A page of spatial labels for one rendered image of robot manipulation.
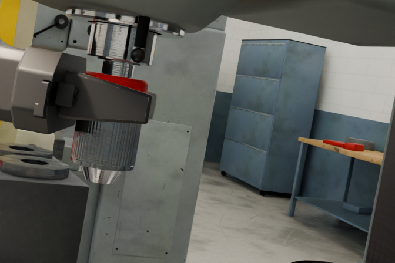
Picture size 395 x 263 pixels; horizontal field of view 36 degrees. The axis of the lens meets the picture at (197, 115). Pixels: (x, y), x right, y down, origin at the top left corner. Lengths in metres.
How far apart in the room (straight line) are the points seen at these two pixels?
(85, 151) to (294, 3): 0.18
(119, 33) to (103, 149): 0.08
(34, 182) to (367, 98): 6.64
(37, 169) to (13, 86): 0.36
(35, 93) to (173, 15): 0.10
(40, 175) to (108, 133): 0.35
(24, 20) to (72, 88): 1.76
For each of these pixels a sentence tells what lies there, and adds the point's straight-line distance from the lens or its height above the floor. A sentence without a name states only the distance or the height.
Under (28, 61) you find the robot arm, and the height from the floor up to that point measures 1.27.
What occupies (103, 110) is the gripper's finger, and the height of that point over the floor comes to 1.24.
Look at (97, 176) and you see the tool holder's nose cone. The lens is 0.44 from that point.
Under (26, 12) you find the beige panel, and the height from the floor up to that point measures 1.41.
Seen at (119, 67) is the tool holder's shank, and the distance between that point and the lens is 0.43.
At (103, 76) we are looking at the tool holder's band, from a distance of 0.42.
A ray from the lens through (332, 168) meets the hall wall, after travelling 7.64.
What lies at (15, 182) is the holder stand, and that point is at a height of 1.12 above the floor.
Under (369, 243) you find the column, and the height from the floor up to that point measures 1.12.
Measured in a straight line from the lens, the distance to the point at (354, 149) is 6.16.
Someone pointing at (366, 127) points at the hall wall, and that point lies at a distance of 7.19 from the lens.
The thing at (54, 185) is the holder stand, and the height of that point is 1.12.
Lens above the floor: 1.27
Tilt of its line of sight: 3 degrees down
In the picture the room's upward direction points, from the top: 10 degrees clockwise
